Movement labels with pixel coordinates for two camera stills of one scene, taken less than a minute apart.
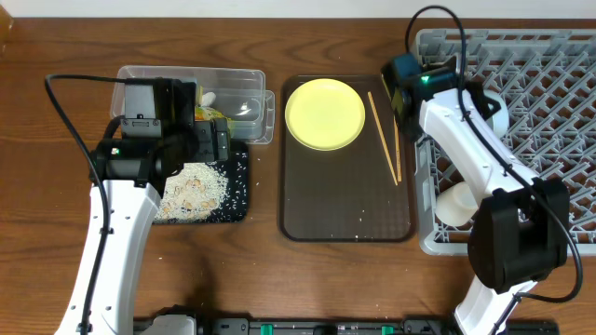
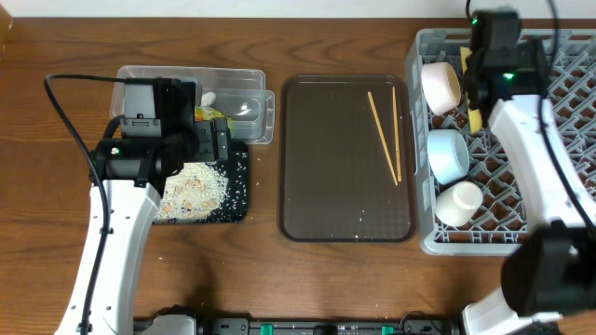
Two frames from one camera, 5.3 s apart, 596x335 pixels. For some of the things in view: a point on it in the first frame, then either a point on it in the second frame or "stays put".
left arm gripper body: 222,140 stays put
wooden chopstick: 398,149 stays put
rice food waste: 191,194 stays put
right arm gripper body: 400,103 → 470,87
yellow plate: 325,114 → 475,115
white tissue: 208,99 stays put
